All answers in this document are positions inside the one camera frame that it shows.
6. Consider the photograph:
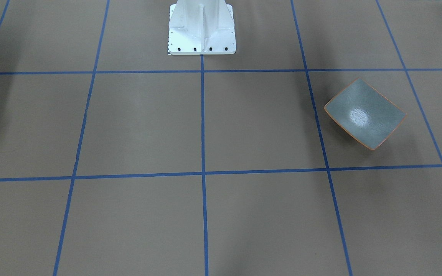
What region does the grey square plate orange rim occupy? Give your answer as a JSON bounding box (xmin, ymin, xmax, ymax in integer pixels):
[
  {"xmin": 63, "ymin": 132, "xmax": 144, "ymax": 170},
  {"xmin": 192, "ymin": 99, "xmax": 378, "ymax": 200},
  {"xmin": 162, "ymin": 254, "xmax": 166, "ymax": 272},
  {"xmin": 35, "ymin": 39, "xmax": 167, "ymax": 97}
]
[{"xmin": 324, "ymin": 77, "xmax": 407, "ymax": 151}]

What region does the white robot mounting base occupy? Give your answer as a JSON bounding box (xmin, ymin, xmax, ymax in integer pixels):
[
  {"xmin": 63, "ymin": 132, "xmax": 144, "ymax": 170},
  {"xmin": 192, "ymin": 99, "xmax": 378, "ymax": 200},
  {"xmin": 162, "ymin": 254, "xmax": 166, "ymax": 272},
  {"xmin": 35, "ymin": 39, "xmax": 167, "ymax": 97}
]
[{"xmin": 167, "ymin": 0, "xmax": 237, "ymax": 55}]

